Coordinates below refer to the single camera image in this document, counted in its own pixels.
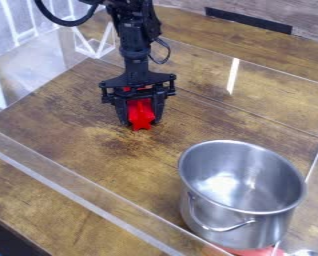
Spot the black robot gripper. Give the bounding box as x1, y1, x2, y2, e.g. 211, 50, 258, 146
99, 56, 176, 126

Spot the red plastic block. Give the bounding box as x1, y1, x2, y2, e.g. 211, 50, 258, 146
127, 99, 155, 131

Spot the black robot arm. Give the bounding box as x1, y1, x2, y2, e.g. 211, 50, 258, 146
99, 0, 176, 130

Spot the silver metal pot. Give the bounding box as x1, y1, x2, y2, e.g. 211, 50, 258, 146
177, 140, 306, 250

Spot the red object under pot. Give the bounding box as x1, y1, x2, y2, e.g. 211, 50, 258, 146
202, 247, 286, 256

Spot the silver metal object corner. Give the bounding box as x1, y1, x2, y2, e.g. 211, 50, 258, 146
283, 249, 318, 256

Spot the clear acrylic front barrier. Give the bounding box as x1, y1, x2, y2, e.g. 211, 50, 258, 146
0, 133, 232, 256

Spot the clear acrylic triangle bracket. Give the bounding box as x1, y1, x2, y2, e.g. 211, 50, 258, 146
72, 22, 116, 59

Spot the black cable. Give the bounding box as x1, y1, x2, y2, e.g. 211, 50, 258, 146
33, 0, 100, 28

